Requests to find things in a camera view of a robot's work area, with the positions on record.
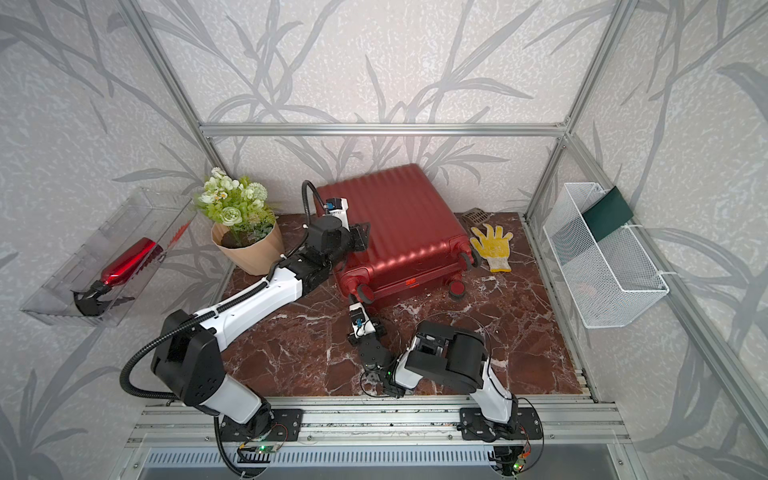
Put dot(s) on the brown slotted plastic piece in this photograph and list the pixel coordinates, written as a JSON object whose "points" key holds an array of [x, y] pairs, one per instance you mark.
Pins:
{"points": [[475, 217]]}

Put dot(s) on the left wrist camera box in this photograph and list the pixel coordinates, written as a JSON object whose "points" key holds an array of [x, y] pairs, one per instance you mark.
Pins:
{"points": [[337, 207]]}

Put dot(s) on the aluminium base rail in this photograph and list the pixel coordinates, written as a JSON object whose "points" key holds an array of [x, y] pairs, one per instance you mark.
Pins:
{"points": [[412, 420]]}

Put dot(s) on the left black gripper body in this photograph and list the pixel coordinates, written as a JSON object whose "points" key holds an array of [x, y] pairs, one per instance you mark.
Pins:
{"points": [[354, 242]]}

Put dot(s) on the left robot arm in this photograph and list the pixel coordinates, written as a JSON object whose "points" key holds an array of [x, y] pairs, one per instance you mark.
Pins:
{"points": [[185, 362]]}

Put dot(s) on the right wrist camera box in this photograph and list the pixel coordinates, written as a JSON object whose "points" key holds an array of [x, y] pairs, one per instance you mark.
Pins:
{"points": [[362, 324]]}

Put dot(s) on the aluminium frame profiles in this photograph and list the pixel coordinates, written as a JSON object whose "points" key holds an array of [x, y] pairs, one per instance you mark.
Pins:
{"points": [[743, 392]]}

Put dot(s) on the potted white flower plant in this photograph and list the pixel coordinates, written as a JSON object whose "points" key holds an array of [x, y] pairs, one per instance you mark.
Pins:
{"points": [[245, 227]]}

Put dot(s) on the white wire mesh basket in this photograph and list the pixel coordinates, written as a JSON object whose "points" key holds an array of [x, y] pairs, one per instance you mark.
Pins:
{"points": [[611, 282]]}

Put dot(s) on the red hard-shell suitcase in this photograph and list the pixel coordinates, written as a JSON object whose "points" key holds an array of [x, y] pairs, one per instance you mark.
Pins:
{"points": [[415, 240]]}

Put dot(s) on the red spray bottle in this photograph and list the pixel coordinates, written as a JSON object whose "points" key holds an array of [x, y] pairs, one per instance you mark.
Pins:
{"points": [[136, 257]]}

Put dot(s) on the yellow work glove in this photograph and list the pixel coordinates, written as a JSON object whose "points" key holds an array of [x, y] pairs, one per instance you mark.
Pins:
{"points": [[493, 245]]}

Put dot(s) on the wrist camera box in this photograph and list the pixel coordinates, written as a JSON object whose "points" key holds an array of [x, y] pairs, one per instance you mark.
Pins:
{"points": [[362, 324], [337, 207]]}

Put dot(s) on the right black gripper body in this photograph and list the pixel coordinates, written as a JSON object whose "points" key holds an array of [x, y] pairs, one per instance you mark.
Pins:
{"points": [[368, 341]]}

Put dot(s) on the dark green card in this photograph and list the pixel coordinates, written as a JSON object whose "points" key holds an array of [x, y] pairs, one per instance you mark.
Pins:
{"points": [[607, 215]]}

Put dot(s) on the clear plastic wall bin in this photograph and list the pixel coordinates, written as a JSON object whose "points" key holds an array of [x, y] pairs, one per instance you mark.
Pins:
{"points": [[162, 217]]}

